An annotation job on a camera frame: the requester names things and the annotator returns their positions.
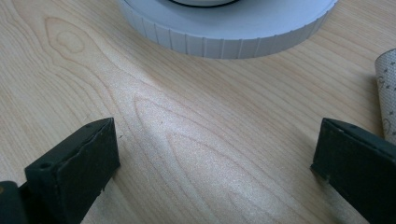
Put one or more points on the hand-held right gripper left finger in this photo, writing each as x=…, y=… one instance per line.
x=71, y=174

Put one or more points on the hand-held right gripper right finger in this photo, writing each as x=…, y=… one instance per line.
x=361, y=161

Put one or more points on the beige dotted cloth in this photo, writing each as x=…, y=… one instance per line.
x=387, y=93

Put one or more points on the white round ribbed base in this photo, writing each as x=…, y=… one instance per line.
x=230, y=28

